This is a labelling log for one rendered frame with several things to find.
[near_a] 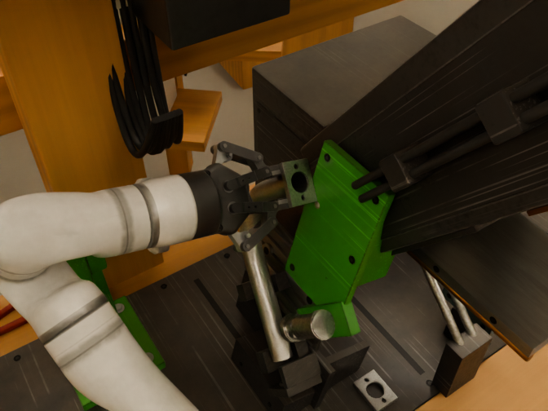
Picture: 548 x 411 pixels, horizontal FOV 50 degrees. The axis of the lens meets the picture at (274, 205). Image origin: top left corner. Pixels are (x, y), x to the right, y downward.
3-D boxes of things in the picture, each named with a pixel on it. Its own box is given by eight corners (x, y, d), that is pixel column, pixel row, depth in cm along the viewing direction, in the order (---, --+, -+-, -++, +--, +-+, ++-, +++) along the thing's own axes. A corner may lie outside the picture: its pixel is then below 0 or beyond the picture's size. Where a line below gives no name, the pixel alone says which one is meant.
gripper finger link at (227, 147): (219, 148, 68) (261, 168, 70) (223, 134, 68) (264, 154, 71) (208, 152, 70) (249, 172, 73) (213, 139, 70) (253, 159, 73)
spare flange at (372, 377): (352, 385, 88) (352, 382, 87) (373, 371, 90) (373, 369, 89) (376, 414, 85) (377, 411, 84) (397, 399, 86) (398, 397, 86)
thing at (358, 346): (358, 390, 91) (376, 351, 86) (312, 413, 86) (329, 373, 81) (278, 294, 104) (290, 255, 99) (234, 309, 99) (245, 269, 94)
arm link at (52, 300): (-41, 244, 58) (40, 359, 59) (-34, 218, 51) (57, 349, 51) (24, 210, 62) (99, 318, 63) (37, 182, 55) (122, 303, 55)
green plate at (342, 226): (379, 309, 79) (438, 182, 68) (333, 328, 75) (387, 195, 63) (328, 255, 86) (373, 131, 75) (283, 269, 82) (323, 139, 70)
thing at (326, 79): (439, 218, 113) (483, 60, 89) (311, 289, 101) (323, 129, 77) (376, 166, 124) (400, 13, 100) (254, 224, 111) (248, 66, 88)
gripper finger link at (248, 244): (230, 247, 70) (258, 213, 73) (240, 258, 70) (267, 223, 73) (241, 245, 68) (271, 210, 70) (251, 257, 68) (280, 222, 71)
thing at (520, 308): (609, 301, 74) (619, 286, 72) (524, 364, 68) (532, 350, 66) (399, 141, 98) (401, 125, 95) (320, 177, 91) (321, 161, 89)
